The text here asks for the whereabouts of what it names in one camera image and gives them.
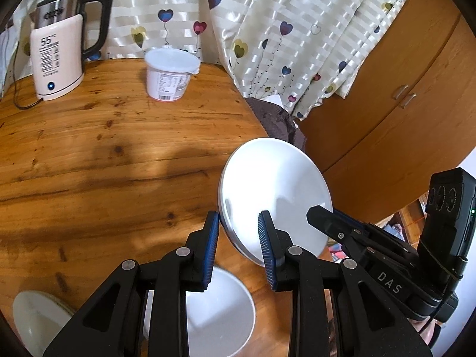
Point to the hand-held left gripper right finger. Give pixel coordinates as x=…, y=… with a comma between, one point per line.
x=266, y=253

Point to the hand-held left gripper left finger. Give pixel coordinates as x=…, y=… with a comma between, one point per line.
x=212, y=247

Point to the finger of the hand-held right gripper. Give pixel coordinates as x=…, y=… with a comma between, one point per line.
x=351, y=220
x=327, y=223

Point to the white plate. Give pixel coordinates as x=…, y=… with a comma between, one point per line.
x=275, y=193
x=37, y=312

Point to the white ceramic bowl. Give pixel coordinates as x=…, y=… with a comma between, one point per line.
x=223, y=312

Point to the dark brown cloth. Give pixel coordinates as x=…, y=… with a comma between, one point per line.
x=279, y=122

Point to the wooden cabinet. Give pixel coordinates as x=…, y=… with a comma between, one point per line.
x=409, y=81

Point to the white plastic tub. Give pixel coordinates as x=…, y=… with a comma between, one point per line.
x=171, y=74

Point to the heart print curtain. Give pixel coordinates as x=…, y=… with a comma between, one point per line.
x=290, y=15

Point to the white electric kettle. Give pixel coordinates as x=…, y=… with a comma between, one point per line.
x=59, y=52

